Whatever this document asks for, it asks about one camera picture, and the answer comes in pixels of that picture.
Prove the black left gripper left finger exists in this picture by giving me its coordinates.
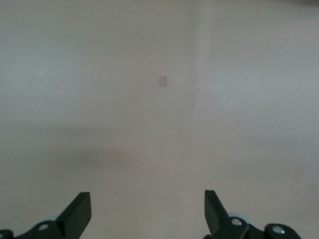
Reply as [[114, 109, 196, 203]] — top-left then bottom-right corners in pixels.
[[14, 191, 92, 239]]

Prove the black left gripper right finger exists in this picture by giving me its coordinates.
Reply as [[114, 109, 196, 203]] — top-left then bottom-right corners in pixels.
[[204, 189, 253, 239]]

